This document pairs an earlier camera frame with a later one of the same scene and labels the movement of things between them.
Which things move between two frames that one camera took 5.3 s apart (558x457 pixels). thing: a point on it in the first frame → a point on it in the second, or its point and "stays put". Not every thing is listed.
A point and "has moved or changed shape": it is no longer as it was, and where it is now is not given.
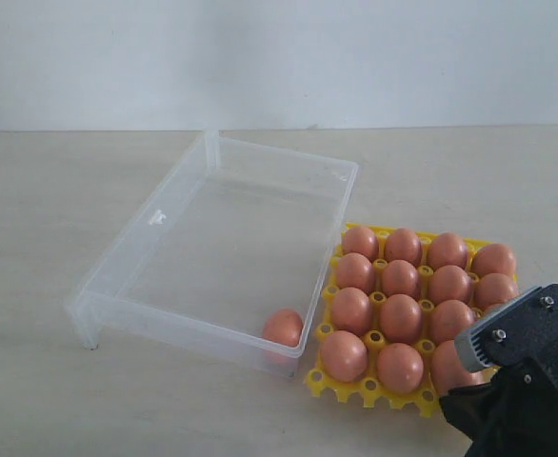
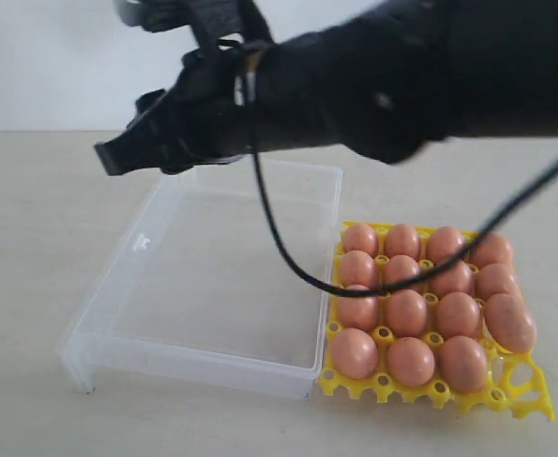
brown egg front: (351, 309) has moved or changed shape
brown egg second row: (448, 370) has moved or changed shape
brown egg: (400, 367) has moved or changed shape
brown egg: (354, 270) stays put
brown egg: (401, 318) has moved or changed shape
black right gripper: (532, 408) → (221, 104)
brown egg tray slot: (361, 239) stays put
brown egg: (344, 356) has moved or changed shape
